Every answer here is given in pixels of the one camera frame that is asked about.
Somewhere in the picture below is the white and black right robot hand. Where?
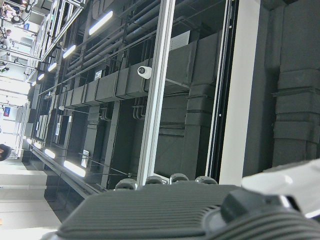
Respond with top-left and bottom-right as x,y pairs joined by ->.
44,157 -> 320,240

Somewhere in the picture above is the aluminium frame beam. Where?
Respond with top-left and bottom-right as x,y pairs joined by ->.
136,0 -> 176,186

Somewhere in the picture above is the white security camera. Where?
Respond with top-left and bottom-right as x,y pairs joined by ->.
136,65 -> 153,80

